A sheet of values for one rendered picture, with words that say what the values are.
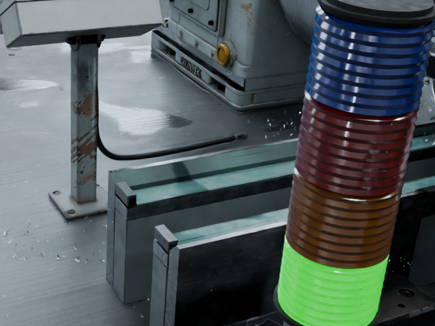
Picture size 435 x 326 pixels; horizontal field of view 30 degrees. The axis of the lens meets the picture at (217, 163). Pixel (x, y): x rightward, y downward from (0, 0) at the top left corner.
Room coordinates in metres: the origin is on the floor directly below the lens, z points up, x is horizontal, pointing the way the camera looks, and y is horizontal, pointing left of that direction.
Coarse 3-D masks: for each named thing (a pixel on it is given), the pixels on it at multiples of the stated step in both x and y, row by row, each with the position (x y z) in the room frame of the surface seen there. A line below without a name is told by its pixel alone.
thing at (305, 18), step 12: (288, 0) 1.18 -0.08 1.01; (300, 0) 1.15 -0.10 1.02; (312, 0) 1.13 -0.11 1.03; (432, 0) 1.12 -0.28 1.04; (288, 12) 1.19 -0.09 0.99; (300, 12) 1.15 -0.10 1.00; (312, 12) 1.13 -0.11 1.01; (300, 24) 1.17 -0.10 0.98; (312, 24) 1.14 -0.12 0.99; (300, 36) 1.20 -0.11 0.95
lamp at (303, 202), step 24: (312, 192) 0.38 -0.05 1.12; (288, 216) 0.40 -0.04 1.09; (312, 216) 0.38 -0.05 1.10; (336, 216) 0.37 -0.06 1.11; (360, 216) 0.37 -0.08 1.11; (384, 216) 0.38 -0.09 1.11; (288, 240) 0.39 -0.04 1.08; (312, 240) 0.38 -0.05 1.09; (336, 240) 0.37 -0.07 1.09; (360, 240) 0.37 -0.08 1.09; (384, 240) 0.38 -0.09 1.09; (336, 264) 0.37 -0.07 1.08; (360, 264) 0.37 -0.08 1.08
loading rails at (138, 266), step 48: (288, 144) 0.84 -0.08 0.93; (144, 192) 0.72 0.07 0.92; (192, 192) 0.73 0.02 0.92; (240, 192) 0.76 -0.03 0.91; (288, 192) 0.79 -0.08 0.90; (432, 192) 0.77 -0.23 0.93; (144, 240) 0.70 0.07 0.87; (192, 240) 0.64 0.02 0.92; (240, 240) 0.63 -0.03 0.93; (432, 240) 0.77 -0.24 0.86; (144, 288) 0.70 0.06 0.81; (192, 288) 0.61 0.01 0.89; (240, 288) 0.63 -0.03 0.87
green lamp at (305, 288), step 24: (288, 264) 0.39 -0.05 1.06; (312, 264) 0.38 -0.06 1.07; (384, 264) 0.39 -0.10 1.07; (288, 288) 0.39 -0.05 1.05; (312, 288) 0.37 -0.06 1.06; (336, 288) 0.37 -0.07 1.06; (360, 288) 0.37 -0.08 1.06; (288, 312) 0.38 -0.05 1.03; (312, 312) 0.37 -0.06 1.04; (336, 312) 0.37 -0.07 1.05; (360, 312) 0.38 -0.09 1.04
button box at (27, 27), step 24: (24, 0) 0.84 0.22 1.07; (48, 0) 0.86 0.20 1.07; (72, 0) 0.87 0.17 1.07; (96, 0) 0.89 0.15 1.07; (120, 0) 0.90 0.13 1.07; (144, 0) 0.91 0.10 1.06; (24, 24) 0.83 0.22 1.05; (48, 24) 0.84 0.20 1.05; (72, 24) 0.86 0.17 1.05; (96, 24) 0.87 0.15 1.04; (120, 24) 0.89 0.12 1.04; (144, 24) 0.90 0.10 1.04
